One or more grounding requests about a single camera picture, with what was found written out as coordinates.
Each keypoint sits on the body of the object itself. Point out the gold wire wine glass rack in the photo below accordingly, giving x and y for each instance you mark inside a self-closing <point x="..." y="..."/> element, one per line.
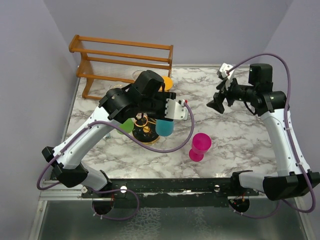
<point x="145" y="129"/>

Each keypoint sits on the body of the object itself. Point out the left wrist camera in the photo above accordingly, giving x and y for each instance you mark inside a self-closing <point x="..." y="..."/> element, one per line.
<point x="176" y="110"/>

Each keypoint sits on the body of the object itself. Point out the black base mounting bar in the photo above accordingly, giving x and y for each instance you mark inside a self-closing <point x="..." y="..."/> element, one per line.
<point x="182" y="192"/>

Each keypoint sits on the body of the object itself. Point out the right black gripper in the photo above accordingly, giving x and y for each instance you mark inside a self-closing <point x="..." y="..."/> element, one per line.
<point x="217" y="102"/>

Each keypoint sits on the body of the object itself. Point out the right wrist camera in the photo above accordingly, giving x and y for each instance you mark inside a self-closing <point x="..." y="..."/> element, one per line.
<point x="226" y="73"/>

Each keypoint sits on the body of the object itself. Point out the pink plastic goblet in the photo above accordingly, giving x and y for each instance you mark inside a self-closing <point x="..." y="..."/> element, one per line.
<point x="200" y="144"/>

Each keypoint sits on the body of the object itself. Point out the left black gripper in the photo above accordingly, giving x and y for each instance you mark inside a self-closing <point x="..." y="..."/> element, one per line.
<point x="163" y="96"/>

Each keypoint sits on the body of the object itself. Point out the orange plastic goblet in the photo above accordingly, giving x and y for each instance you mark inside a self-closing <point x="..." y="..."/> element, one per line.
<point x="168" y="83"/>

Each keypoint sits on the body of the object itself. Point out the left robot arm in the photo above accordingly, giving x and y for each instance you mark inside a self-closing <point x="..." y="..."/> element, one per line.
<point x="143" y="96"/>

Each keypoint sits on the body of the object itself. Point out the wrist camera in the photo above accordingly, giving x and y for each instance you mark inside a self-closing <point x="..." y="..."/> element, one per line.
<point x="176" y="110"/>
<point x="226" y="73"/>

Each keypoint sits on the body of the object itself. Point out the wooden dish rack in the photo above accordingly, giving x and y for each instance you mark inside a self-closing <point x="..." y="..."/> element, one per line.
<point x="118" y="60"/>

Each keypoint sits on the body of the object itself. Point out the blue plastic goblet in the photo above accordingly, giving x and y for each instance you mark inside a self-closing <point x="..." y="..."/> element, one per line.
<point x="164" y="128"/>

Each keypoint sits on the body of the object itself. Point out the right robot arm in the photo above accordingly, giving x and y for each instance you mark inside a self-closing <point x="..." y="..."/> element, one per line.
<point x="292" y="171"/>

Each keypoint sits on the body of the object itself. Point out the green plastic goblet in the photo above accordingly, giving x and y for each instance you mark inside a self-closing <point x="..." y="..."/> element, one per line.
<point x="126" y="127"/>

